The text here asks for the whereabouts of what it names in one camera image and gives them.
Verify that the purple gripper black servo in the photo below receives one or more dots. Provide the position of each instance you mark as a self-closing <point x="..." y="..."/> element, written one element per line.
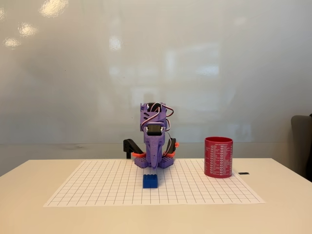
<point x="153" y="148"/>

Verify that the blue toy brick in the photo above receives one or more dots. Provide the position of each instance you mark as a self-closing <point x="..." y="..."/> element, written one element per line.
<point x="150" y="182"/>

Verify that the purple robot arm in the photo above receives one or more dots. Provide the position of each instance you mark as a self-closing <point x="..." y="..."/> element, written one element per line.
<point x="146" y="114"/>

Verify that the red cup white print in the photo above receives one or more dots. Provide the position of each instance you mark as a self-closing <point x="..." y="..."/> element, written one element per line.
<point x="218" y="158"/>

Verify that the black and orange table clamp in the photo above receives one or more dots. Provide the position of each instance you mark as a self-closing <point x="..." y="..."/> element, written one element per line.
<point x="129" y="146"/>
<point x="173" y="145"/>

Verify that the white grid paper sheet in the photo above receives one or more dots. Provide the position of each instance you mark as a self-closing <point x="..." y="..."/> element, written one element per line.
<point x="109" y="185"/>

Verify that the dark grey chair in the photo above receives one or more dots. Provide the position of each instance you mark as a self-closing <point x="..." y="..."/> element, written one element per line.
<point x="301" y="146"/>

